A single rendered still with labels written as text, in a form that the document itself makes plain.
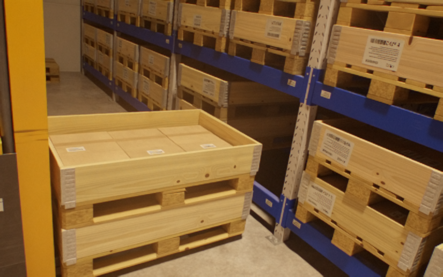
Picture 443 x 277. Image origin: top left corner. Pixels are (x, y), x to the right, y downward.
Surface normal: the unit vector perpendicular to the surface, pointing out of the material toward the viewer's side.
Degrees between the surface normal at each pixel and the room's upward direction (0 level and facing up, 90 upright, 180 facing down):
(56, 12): 90
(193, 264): 0
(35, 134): 90
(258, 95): 90
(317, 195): 90
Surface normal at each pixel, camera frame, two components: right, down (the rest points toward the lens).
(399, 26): -0.83, 0.09
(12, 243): 0.56, 0.36
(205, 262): 0.13, -0.93
